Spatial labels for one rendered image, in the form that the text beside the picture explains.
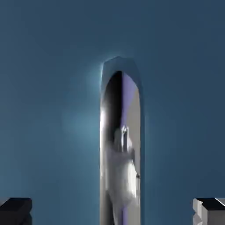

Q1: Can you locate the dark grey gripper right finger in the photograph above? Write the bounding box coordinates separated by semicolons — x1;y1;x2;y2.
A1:
192;197;225;225

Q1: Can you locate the blue painted drawer front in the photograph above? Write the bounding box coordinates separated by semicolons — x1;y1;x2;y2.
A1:
0;0;225;225

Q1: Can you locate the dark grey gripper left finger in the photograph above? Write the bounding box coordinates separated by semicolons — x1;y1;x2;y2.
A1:
0;197;33;225

